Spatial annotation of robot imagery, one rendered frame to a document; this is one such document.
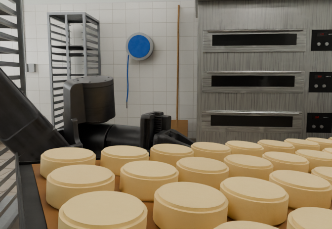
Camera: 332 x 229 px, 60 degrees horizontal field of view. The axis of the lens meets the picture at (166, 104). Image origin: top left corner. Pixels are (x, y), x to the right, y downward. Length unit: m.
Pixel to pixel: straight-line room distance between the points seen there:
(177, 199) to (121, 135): 0.24
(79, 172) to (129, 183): 0.04
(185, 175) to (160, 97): 4.05
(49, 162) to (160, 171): 0.10
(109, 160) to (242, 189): 0.13
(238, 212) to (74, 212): 0.11
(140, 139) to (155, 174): 0.16
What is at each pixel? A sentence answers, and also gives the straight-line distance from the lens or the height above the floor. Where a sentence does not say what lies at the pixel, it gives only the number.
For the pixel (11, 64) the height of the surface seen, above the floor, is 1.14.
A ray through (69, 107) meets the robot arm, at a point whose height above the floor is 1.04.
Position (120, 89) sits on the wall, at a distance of 4.42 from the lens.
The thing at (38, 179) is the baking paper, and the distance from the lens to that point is 0.29.
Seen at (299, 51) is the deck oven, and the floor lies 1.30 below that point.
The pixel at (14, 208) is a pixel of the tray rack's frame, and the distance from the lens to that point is 2.37.
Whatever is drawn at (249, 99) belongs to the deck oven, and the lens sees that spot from 3.31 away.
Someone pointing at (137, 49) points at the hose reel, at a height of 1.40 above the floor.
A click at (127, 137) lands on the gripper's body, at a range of 0.41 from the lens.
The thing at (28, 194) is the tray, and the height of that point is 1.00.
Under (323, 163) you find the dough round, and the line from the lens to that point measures 0.39.
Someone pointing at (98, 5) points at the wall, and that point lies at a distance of 4.60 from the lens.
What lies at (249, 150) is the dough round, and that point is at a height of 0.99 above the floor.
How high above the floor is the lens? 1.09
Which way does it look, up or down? 6 degrees down
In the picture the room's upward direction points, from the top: straight up
